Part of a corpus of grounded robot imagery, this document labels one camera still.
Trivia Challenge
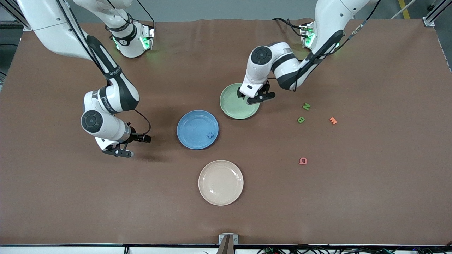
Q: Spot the green plate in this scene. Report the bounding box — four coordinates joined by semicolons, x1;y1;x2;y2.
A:
219;83;261;120

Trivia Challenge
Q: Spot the blue plate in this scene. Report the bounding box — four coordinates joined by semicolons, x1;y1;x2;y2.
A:
177;110;219;150

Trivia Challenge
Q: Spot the brown table mat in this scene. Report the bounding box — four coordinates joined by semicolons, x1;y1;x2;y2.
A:
0;18;452;246

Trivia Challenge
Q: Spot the beige plate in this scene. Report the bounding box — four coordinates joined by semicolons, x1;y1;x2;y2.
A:
198;160;244;206

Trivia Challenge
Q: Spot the black base cable thick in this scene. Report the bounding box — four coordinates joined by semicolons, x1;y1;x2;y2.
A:
272;17;305;37

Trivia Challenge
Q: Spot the black base cable thin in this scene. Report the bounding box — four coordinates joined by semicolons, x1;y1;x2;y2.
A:
135;0;156;24

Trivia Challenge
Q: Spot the white table frame edge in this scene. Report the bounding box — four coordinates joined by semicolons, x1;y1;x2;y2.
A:
0;245;452;254

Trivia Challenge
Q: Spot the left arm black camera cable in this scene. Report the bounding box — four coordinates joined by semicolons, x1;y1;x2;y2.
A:
292;0;382;92

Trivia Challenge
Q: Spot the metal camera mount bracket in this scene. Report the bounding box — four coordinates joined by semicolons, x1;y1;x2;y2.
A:
216;234;239;254

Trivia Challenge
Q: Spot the aluminium frame profile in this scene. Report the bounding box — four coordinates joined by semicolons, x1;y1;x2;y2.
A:
0;0;32;31
423;0;452;27

